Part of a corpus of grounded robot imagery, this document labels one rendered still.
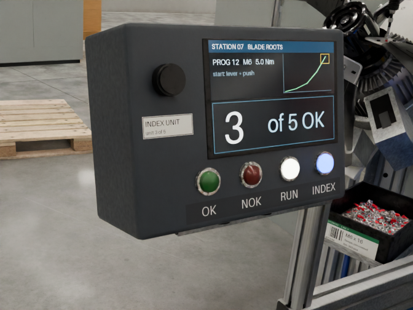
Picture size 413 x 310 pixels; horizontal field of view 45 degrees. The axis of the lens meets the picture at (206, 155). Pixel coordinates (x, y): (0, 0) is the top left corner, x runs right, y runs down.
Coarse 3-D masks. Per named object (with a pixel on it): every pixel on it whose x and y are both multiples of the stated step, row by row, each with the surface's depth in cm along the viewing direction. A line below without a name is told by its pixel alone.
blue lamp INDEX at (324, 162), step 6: (318, 156) 54; (324, 156) 54; (330, 156) 54; (318, 162) 54; (324, 162) 54; (330, 162) 54; (318, 168) 54; (324, 168) 54; (330, 168) 54; (324, 174) 55
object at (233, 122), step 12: (216, 108) 47; (228, 108) 47; (240, 108) 48; (252, 108) 49; (216, 120) 47; (228, 120) 47; (240, 120) 48; (252, 120) 49; (216, 132) 47; (228, 132) 48; (240, 132) 48; (252, 132) 49; (216, 144) 47; (228, 144) 48; (240, 144) 48; (252, 144) 49
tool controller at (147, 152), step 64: (128, 64) 42; (192, 64) 45; (256, 64) 49; (320, 64) 53; (128, 128) 43; (192, 128) 46; (256, 128) 49; (320, 128) 54; (128, 192) 44; (192, 192) 46; (256, 192) 50; (320, 192) 55
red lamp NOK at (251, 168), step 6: (246, 162) 49; (252, 162) 49; (246, 168) 49; (252, 168) 49; (258, 168) 49; (240, 174) 49; (246, 174) 49; (252, 174) 49; (258, 174) 49; (240, 180) 49; (246, 180) 49; (252, 180) 49; (258, 180) 49; (246, 186) 49; (252, 186) 49
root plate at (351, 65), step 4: (344, 56) 123; (344, 60) 123; (348, 60) 123; (352, 60) 123; (344, 64) 122; (348, 64) 123; (352, 64) 123; (356, 64) 123; (360, 64) 123; (348, 68) 122; (352, 68) 122; (356, 68) 123; (360, 68) 123; (344, 72) 122; (348, 72) 122; (356, 72) 122; (360, 72) 123; (344, 76) 121; (348, 76) 122; (352, 76) 122; (356, 76) 122; (348, 80) 121; (352, 80) 122; (356, 80) 122
